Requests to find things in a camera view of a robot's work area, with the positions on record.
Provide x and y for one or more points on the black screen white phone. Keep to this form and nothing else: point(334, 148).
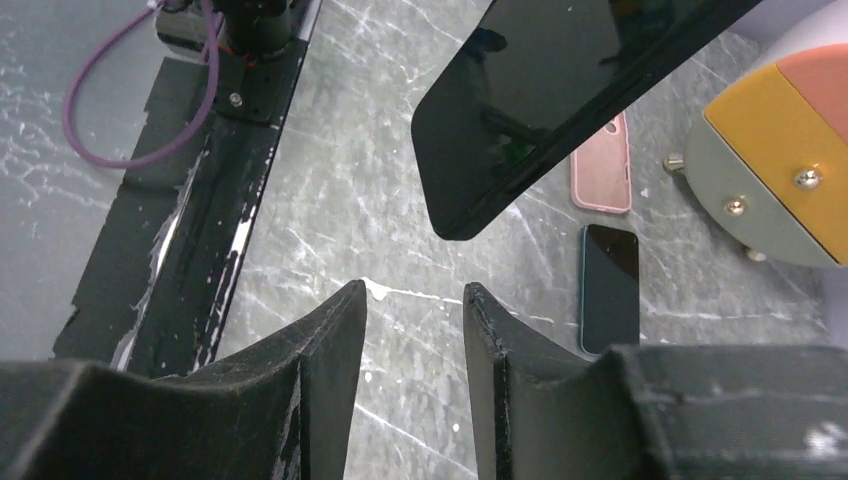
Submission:
point(609, 307)

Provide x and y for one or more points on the white round drawer cabinet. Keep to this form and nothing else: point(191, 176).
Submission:
point(767, 158)

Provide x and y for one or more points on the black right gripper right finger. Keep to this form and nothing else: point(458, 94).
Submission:
point(649, 412)

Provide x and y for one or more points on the pink phone case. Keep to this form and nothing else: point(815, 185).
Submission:
point(600, 170)

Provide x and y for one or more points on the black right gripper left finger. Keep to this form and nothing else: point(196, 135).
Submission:
point(278, 409)

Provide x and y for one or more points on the black base crossbar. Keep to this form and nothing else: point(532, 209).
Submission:
point(155, 293)

